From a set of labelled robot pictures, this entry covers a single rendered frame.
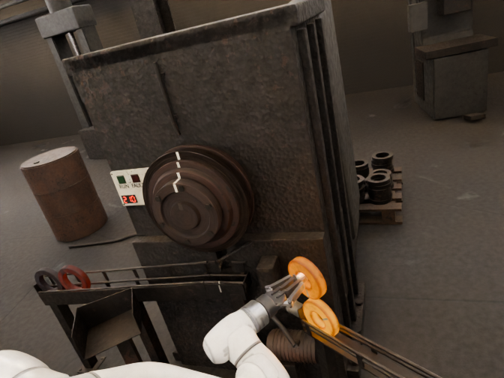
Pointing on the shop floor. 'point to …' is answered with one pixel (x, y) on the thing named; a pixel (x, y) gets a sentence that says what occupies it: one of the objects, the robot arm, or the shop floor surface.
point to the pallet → (379, 189)
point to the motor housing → (292, 367)
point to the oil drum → (65, 193)
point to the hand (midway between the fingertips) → (305, 274)
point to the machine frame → (284, 80)
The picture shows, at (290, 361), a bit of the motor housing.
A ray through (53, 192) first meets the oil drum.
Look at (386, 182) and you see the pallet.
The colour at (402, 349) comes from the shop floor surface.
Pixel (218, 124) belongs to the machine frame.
